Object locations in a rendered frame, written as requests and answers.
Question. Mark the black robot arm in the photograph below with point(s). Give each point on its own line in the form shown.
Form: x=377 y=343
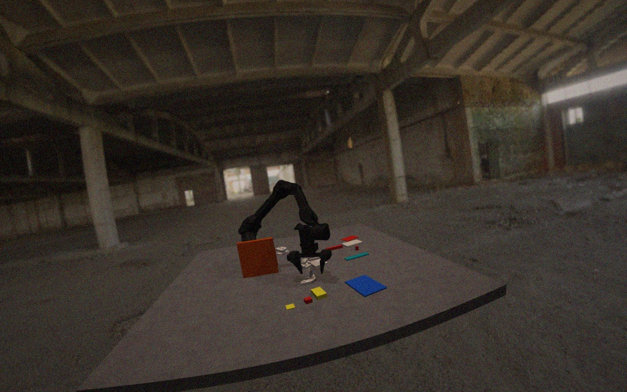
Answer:
x=282 y=189

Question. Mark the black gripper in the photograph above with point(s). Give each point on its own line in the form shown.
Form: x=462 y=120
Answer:
x=308 y=250

